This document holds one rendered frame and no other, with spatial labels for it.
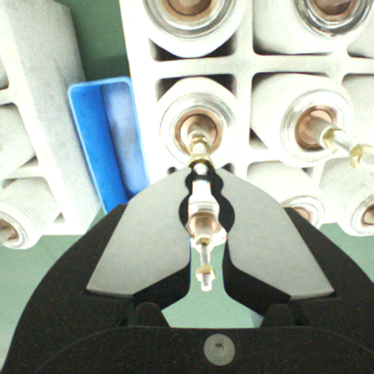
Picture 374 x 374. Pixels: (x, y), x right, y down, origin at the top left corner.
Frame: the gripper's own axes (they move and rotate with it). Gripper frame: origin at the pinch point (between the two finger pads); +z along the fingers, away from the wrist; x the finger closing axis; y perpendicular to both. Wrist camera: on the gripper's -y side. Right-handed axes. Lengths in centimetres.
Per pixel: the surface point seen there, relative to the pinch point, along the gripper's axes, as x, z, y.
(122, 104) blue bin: -15.3, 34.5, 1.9
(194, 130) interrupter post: -0.4, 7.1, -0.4
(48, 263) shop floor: -52, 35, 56
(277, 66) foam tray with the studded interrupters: 9.3, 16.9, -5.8
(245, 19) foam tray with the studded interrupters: 5.0, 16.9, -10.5
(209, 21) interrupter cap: 0.6, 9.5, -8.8
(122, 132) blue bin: -16.1, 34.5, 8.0
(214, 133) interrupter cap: 1.6, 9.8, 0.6
